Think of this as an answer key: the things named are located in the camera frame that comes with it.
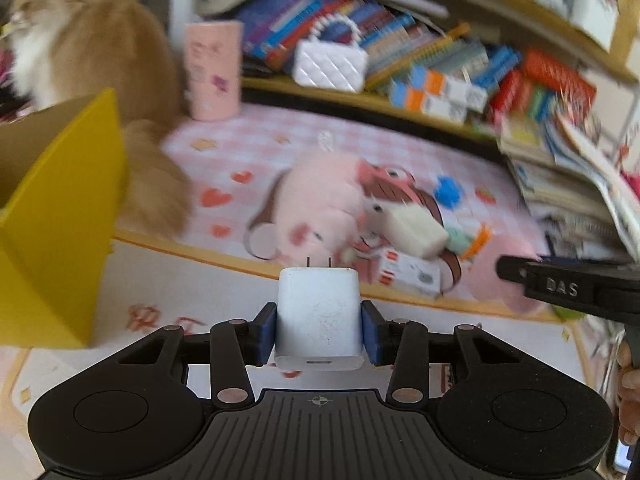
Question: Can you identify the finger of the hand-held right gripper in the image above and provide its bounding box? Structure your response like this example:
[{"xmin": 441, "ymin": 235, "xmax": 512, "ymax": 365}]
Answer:
[{"xmin": 496, "ymin": 256, "xmax": 543, "ymax": 287}]

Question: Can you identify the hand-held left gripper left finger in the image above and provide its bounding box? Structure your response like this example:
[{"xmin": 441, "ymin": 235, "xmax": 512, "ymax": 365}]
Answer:
[{"xmin": 102, "ymin": 302, "xmax": 278, "ymax": 406}]

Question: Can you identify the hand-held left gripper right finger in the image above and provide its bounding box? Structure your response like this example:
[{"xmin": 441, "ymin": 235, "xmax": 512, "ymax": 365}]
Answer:
[{"xmin": 360, "ymin": 300, "xmax": 538, "ymax": 406}]

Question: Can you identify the white wall charger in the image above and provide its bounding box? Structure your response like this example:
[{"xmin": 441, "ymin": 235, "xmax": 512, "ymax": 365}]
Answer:
[{"xmin": 273, "ymin": 256, "xmax": 362, "ymax": 373}]

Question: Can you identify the mint green small device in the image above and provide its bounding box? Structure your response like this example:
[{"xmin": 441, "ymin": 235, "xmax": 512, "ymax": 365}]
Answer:
[{"xmin": 445, "ymin": 227, "xmax": 473, "ymax": 256}]

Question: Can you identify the white rectangular block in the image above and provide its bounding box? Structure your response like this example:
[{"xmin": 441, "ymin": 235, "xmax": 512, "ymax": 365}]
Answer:
[{"xmin": 381, "ymin": 205, "xmax": 450, "ymax": 259}]

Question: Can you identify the pink plush toy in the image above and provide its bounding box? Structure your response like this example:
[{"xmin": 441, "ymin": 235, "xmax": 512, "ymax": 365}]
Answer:
[{"xmin": 270, "ymin": 152, "xmax": 386, "ymax": 263}]

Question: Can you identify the yellow cardboard box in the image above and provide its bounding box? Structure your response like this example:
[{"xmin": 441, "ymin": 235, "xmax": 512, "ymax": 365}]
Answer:
[{"xmin": 0, "ymin": 87, "xmax": 130, "ymax": 351}]

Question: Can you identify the person's right hand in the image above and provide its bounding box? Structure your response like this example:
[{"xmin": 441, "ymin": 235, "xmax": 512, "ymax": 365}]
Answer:
[{"xmin": 616, "ymin": 344, "xmax": 640, "ymax": 447}]

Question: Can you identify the small white orange box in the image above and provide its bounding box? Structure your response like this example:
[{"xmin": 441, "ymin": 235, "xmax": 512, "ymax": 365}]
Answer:
[{"xmin": 372, "ymin": 247, "xmax": 443, "ymax": 301}]

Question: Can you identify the small blue toy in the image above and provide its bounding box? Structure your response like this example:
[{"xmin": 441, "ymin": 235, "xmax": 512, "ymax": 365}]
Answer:
[{"xmin": 432, "ymin": 176, "xmax": 462, "ymax": 208}]

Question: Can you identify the stack of magazines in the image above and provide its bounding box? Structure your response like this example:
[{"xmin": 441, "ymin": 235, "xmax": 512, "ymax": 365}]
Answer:
[{"xmin": 497, "ymin": 110, "xmax": 640, "ymax": 261}]

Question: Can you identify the wooden bookshelf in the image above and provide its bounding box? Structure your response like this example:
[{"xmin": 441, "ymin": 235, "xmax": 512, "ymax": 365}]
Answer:
[{"xmin": 240, "ymin": 0, "xmax": 640, "ymax": 161}]

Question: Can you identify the orange white carton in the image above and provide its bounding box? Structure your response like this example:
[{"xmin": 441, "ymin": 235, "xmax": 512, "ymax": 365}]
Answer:
[
  {"xmin": 390, "ymin": 67, "xmax": 446, "ymax": 111},
  {"xmin": 425, "ymin": 77, "xmax": 488, "ymax": 126}
]

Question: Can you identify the pink printed tablecloth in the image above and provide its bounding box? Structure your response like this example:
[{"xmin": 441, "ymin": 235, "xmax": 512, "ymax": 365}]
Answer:
[{"xmin": 0, "ymin": 102, "xmax": 601, "ymax": 411}]

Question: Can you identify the red thick dictionary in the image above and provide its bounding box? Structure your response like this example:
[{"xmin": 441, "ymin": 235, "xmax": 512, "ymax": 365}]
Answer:
[{"xmin": 520, "ymin": 49, "xmax": 597, "ymax": 106}]

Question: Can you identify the row of colourful books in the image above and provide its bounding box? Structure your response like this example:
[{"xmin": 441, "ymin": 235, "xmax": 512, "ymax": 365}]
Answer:
[{"xmin": 235, "ymin": 0, "xmax": 598, "ymax": 126}]

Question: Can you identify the pink printed carton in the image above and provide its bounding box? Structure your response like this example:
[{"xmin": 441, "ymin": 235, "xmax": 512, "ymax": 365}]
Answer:
[{"xmin": 182, "ymin": 20, "xmax": 245, "ymax": 122}]

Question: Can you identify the white quilted handbag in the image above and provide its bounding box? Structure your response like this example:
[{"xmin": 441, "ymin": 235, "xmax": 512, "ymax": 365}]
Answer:
[{"xmin": 291, "ymin": 14, "xmax": 369, "ymax": 94}]

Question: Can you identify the fluffy orange cat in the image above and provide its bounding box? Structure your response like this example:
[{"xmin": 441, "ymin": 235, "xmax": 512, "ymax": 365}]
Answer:
[{"xmin": 7, "ymin": 0, "xmax": 196, "ymax": 241}]

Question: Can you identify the white shelf post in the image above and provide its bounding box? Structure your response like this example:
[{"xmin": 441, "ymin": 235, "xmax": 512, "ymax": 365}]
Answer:
[{"xmin": 169, "ymin": 0, "xmax": 202, "ymax": 48}]

